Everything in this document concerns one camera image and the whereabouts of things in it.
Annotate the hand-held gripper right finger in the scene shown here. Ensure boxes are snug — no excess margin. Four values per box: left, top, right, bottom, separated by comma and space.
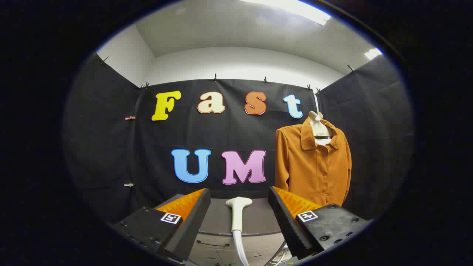
268, 186, 372, 261

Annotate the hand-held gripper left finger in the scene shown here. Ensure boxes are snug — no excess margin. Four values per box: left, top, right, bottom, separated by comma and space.
111, 188, 211, 263

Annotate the white garment steamer head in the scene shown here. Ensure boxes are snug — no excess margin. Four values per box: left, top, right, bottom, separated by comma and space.
225, 197, 253, 233

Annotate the white garment steamer hose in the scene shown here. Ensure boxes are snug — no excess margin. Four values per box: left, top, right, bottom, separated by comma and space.
232, 230, 252, 266

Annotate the orange button-up shirt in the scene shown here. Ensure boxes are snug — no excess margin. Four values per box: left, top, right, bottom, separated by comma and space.
275, 117, 352, 207

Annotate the white plastic clothes hanger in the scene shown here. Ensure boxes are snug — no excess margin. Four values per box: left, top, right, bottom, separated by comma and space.
309, 110, 333, 141

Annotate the grey cabinet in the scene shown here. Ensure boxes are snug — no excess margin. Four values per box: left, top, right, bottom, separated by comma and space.
188, 198, 293, 266

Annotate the black backdrop cloth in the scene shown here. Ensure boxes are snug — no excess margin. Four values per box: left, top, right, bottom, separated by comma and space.
63, 52, 414, 226

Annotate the long ceiling light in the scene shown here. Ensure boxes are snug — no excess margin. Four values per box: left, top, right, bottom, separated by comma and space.
240, 0, 331, 26

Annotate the white cable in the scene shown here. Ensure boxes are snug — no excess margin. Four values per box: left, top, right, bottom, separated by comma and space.
264, 240, 292, 266

